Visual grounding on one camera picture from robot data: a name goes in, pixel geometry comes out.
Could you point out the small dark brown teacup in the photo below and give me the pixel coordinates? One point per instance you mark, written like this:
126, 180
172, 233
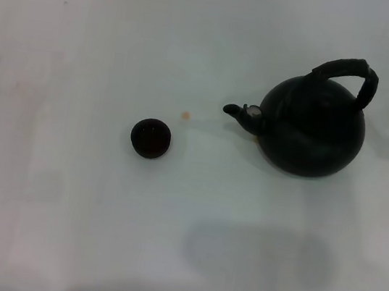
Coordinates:
151, 138

